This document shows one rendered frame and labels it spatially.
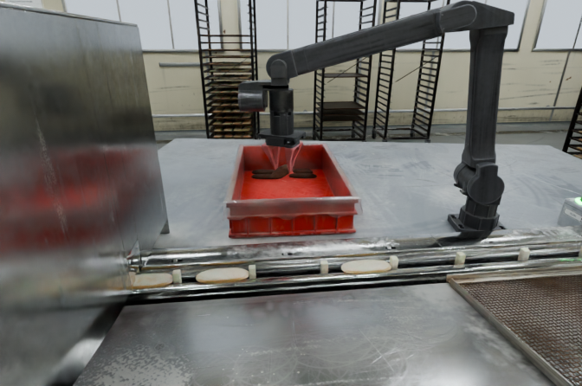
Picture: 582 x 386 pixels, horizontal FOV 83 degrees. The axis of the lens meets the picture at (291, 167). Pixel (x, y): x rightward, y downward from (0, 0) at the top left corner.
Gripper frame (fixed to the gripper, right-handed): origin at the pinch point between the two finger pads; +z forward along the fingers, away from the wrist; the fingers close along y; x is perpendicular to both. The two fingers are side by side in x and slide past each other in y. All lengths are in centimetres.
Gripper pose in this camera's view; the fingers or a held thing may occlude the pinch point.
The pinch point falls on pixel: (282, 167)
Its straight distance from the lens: 83.4
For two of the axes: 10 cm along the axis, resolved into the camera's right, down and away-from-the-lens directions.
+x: 4.1, -3.2, 8.5
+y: 9.1, 1.3, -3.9
